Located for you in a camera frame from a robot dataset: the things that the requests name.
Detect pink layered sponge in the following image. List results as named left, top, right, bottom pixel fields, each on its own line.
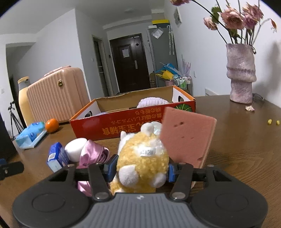
left=159, top=107, right=217, bottom=168

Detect orange thermos bottle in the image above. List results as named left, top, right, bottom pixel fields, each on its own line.
left=18, top=76, right=35, bottom=126

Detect grey refrigerator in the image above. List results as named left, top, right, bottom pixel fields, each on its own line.
left=147, top=23, right=178, bottom=87

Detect orange tangerine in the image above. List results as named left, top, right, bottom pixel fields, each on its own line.
left=45, top=118, right=59, bottom=133

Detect fallen rose petal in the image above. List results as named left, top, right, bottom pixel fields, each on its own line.
left=245, top=105, right=255, bottom=112

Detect black eyeglasses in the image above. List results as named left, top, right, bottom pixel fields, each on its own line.
left=252, top=93, right=264, bottom=102

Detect dried pink rose bouquet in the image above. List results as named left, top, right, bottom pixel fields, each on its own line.
left=170, top=0, right=278, bottom=47

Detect purple satin scrunchie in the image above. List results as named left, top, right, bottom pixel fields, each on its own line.
left=77, top=140, right=110, bottom=197

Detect purple textured vase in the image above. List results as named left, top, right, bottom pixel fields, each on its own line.
left=226, top=43, right=257, bottom=104

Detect blue handkerchief tissue pack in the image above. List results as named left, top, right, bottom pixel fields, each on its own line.
left=47, top=142, right=70, bottom=172

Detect lavender fluffy headband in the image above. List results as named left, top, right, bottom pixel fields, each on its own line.
left=137, top=97, right=169, bottom=108

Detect white round foam puff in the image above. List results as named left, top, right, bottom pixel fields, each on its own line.
left=64, top=138, right=87, bottom=162

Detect pink ribbed suitcase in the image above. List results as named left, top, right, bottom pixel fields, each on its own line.
left=27, top=66, right=90, bottom=123

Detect blue wet wipes pack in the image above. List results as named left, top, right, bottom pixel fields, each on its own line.
left=15, top=122, right=47, bottom=150

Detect dark entrance door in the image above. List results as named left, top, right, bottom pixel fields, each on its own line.
left=110, top=34, right=151, bottom=94

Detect yellow box on refrigerator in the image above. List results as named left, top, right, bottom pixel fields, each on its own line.
left=152, top=19, right=169, bottom=25

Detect red cardboard box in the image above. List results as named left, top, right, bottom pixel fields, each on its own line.
left=70, top=85, right=196, bottom=141

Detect wire storage cart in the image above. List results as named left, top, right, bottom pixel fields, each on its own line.
left=173, top=75, right=193, bottom=95

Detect yellow plush cat toy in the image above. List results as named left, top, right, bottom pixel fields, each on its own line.
left=110, top=122, right=169, bottom=195

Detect black paper shopping bag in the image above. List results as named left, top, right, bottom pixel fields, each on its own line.
left=0, top=116, right=17, bottom=162

